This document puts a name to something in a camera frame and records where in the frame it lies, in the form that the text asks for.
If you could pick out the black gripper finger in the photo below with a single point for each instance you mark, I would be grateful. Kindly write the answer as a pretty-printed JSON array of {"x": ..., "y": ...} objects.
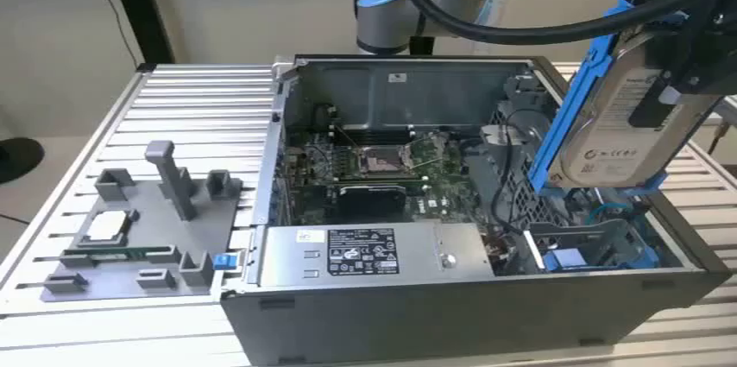
[{"x": 653, "y": 112}]

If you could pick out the hard disk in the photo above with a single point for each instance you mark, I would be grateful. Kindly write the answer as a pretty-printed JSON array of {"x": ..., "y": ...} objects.
[{"x": 604, "y": 125}]

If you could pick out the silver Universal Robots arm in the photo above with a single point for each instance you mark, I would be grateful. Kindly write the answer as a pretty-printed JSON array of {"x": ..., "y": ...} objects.
[{"x": 380, "y": 17}]

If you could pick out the perforated metal drive cage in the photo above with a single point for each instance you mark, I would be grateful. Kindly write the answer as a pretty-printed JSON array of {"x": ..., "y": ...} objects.
[{"x": 489, "y": 168}]

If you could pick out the green motherboard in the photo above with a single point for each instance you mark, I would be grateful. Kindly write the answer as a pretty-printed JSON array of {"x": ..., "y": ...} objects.
[{"x": 443, "y": 185}]

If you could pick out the CPU socket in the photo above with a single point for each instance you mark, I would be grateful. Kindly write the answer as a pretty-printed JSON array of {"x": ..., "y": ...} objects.
[{"x": 377, "y": 162}]

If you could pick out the thin metal locking lever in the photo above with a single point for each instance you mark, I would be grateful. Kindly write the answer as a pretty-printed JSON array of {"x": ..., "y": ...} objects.
[{"x": 351, "y": 136}]

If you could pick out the black cooler block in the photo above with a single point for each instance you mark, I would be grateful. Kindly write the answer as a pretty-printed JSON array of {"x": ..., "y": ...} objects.
[{"x": 371, "y": 203}]

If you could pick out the grey open PC case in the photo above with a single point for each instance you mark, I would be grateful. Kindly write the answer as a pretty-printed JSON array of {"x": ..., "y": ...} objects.
[{"x": 403, "y": 319}]

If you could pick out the silver power supply unit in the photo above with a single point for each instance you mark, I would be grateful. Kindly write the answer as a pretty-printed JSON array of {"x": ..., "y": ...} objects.
[{"x": 288, "y": 255}]

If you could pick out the blue case latch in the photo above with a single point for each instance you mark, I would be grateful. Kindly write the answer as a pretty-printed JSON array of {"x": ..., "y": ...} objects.
[{"x": 224, "y": 262}]

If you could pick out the grey parts rack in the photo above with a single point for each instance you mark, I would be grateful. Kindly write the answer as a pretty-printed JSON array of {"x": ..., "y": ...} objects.
[{"x": 150, "y": 237}]

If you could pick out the green RAM stick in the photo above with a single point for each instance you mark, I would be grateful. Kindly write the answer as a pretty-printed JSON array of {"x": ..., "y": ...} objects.
[{"x": 135, "y": 252}]

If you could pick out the silver CPU chip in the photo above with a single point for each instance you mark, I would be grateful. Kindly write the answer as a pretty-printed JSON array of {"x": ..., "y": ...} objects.
[{"x": 108, "y": 225}]

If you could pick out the black round stand base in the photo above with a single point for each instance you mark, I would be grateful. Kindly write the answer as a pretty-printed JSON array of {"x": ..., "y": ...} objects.
[{"x": 18, "y": 160}]

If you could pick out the metal disk bay bracket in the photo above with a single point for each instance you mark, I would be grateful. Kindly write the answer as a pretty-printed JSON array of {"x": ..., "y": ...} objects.
[{"x": 576, "y": 231}]

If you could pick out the black vertical post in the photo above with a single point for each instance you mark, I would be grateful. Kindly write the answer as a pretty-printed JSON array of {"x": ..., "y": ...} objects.
[{"x": 142, "y": 8}]

